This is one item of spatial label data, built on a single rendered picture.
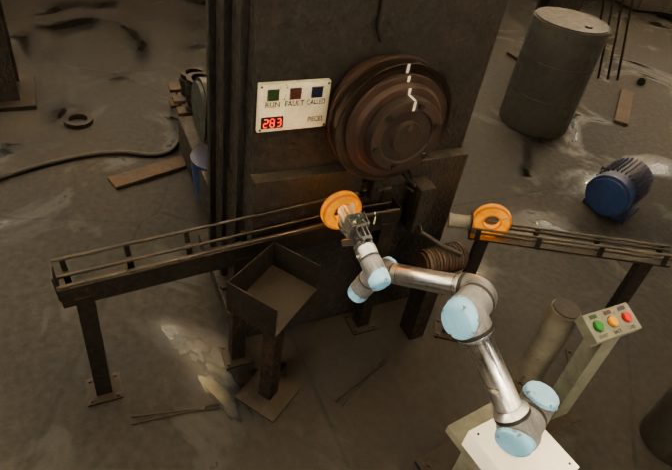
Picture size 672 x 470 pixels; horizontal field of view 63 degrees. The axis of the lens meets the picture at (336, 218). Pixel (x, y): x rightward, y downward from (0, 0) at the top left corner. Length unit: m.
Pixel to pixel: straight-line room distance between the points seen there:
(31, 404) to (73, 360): 0.23
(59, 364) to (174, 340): 0.47
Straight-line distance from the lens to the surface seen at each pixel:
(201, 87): 3.17
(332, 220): 2.02
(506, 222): 2.38
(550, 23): 4.58
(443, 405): 2.57
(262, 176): 2.07
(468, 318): 1.66
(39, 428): 2.49
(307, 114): 1.99
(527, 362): 2.62
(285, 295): 1.99
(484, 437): 2.07
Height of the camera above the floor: 2.04
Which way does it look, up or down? 38 degrees down
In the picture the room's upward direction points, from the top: 10 degrees clockwise
